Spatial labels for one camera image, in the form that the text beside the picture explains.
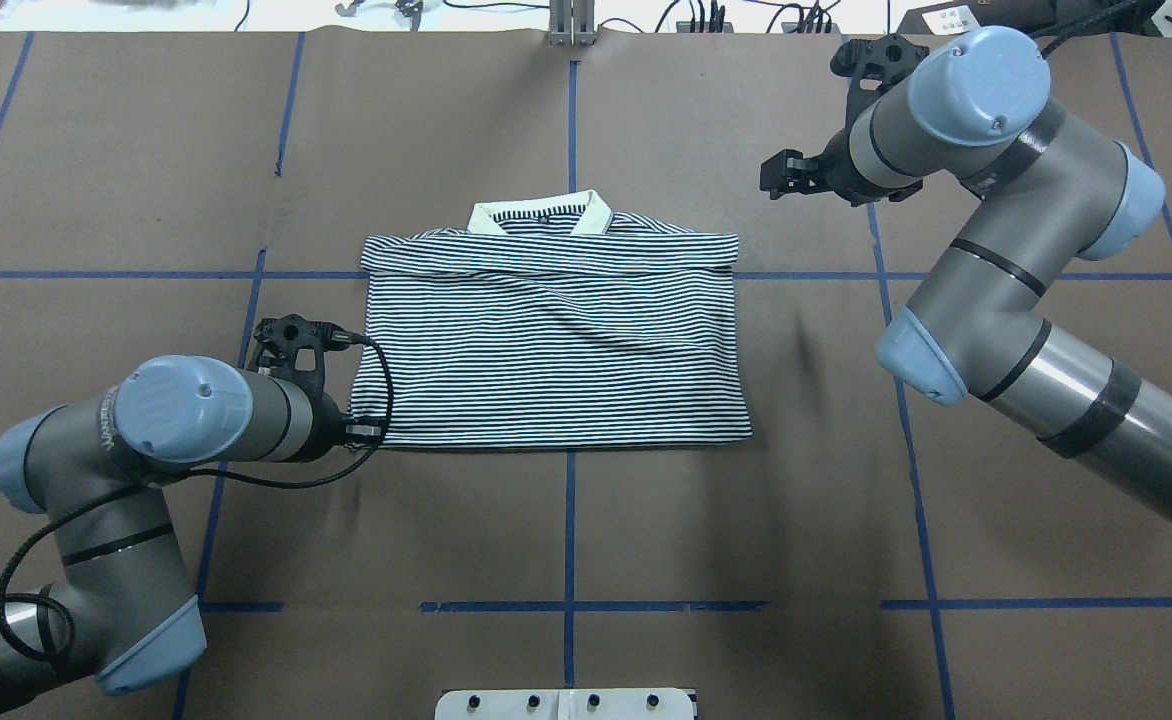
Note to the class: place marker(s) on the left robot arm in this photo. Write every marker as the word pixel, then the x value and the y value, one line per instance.
pixel 125 613

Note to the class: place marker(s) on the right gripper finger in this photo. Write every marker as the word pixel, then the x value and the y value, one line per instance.
pixel 786 165
pixel 776 188

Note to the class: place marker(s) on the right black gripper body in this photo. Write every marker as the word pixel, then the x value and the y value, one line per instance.
pixel 835 167

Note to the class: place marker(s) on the black box with label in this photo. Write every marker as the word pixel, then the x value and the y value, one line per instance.
pixel 946 18

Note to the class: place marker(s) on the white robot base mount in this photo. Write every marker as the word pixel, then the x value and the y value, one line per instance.
pixel 569 703

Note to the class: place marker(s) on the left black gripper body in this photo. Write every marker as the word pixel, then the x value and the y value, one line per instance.
pixel 329 428

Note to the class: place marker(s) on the aluminium frame post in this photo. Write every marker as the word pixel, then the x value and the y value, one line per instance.
pixel 572 23

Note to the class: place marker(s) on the navy white striped polo shirt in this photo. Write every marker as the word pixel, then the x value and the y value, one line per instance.
pixel 552 323

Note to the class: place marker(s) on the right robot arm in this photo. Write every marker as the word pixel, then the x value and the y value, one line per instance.
pixel 1051 189

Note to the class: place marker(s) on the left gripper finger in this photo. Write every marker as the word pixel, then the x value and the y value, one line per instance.
pixel 364 432

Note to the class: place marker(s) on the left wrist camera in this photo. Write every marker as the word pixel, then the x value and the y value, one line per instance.
pixel 292 349

